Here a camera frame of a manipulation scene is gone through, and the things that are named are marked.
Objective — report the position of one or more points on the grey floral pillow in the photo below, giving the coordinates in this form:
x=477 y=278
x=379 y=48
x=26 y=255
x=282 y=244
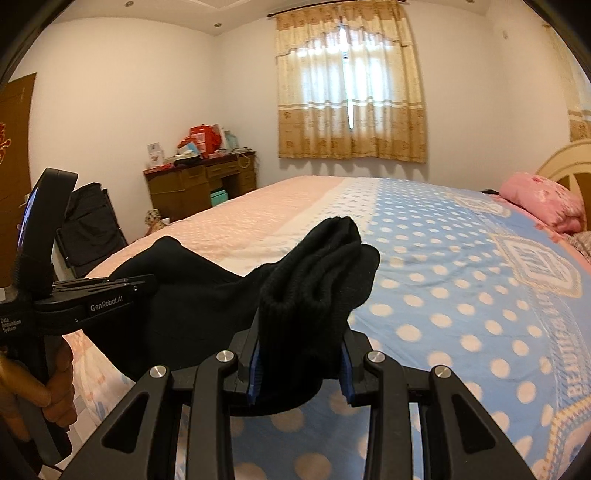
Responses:
x=582 y=247

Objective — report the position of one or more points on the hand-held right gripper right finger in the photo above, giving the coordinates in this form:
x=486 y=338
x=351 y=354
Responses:
x=346 y=383

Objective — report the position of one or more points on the pale teal carton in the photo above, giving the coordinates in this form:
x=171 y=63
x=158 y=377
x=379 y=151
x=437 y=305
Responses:
x=231 y=141

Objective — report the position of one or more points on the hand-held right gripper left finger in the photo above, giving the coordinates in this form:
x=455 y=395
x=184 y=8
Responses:
x=254 y=383

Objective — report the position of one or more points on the teal storage box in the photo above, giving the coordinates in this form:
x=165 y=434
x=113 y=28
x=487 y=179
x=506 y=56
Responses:
x=219 y=198

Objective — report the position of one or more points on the red door ornament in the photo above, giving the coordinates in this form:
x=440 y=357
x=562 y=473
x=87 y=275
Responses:
x=3 y=141

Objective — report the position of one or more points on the beige patterned window curtain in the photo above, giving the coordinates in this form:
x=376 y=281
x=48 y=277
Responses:
x=346 y=92

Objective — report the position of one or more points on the bed with patterned sheet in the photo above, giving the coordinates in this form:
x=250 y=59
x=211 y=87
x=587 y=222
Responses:
x=438 y=277

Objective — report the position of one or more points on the dried flower basket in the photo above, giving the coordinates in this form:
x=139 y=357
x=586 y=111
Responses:
x=152 y=218

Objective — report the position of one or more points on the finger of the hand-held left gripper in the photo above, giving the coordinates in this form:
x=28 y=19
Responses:
x=115 y=285

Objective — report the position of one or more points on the pink floral pillow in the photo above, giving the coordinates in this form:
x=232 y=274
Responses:
x=540 y=198

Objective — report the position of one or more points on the white greeting card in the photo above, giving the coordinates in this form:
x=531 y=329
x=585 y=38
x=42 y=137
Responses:
x=155 y=154

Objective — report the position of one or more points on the black folding chair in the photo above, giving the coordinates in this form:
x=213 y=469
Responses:
x=92 y=221

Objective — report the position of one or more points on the black pants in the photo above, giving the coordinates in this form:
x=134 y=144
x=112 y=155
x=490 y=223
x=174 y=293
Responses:
x=300 y=286

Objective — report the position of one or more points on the brown wooden desk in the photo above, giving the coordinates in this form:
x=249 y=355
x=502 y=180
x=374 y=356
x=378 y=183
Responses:
x=184 y=184

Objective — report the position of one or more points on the person's left hand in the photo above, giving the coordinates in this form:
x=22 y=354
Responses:
x=62 y=392

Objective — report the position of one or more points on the pile of red gift boxes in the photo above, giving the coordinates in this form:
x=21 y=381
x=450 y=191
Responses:
x=203 y=136

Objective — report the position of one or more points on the brown wooden door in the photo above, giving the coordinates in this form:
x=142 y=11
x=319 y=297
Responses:
x=14 y=207

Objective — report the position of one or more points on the cream wooden headboard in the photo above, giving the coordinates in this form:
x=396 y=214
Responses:
x=572 y=161

